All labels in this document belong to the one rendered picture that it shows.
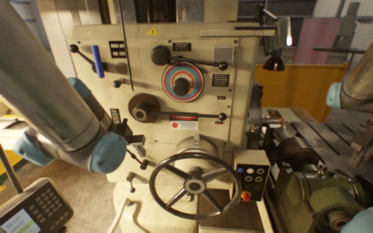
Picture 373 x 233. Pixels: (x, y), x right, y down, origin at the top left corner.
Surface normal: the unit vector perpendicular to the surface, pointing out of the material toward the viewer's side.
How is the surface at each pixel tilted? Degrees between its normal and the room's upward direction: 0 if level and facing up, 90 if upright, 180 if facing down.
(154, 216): 0
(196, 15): 90
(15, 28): 84
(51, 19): 90
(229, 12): 90
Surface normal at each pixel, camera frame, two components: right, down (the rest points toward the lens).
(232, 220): -0.01, -0.89
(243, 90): -0.09, 0.46
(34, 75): 0.87, 0.26
